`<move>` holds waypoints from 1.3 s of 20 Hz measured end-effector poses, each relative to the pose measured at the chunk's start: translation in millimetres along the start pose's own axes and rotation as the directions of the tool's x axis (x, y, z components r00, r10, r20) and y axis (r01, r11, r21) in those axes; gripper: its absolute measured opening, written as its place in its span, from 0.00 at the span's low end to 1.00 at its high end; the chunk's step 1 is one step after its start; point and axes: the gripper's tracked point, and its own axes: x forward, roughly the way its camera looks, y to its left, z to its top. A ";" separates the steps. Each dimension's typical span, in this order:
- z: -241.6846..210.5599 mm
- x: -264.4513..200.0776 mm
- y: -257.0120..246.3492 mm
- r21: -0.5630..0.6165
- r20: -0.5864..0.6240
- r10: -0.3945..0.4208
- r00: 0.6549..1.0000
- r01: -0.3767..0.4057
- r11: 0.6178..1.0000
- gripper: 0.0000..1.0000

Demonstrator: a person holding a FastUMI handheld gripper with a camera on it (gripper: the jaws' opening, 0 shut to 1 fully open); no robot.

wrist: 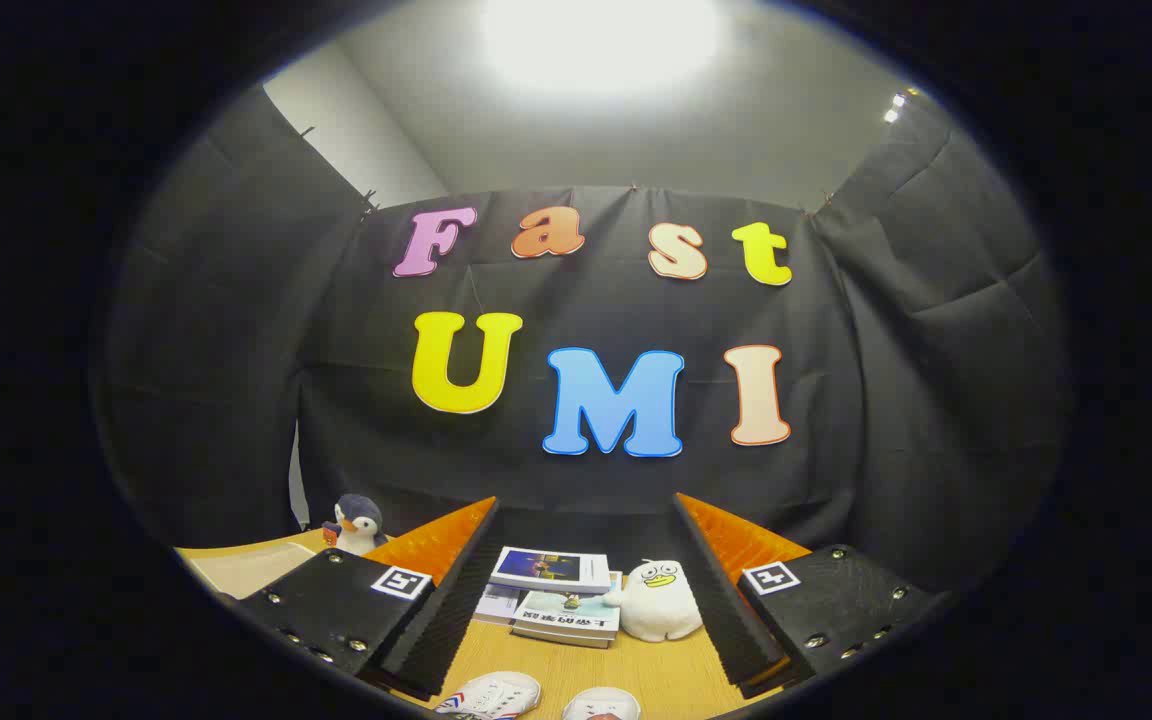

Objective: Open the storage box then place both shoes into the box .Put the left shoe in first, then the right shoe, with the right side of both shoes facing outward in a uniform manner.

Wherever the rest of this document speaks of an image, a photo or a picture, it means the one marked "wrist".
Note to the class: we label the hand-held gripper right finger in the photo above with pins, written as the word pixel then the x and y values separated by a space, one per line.
pixel 721 610

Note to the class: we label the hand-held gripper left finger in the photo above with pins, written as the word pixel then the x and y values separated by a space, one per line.
pixel 446 610

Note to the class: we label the white shoe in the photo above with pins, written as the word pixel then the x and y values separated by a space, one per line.
pixel 601 705
pixel 496 695

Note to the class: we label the beige fabric storage box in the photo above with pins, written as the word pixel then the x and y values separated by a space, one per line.
pixel 246 570

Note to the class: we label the thin white booklet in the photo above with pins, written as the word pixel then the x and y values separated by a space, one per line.
pixel 496 603

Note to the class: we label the white duck plush toy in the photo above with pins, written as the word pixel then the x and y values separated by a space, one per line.
pixel 661 605

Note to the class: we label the book with blue picture cover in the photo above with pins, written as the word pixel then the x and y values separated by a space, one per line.
pixel 551 568

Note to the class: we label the thick book with pale cover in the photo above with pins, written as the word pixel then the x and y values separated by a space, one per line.
pixel 566 615

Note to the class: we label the penguin plush toy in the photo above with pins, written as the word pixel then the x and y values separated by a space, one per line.
pixel 361 525

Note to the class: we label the small ceiling spotlights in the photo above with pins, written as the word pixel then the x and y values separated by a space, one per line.
pixel 898 105

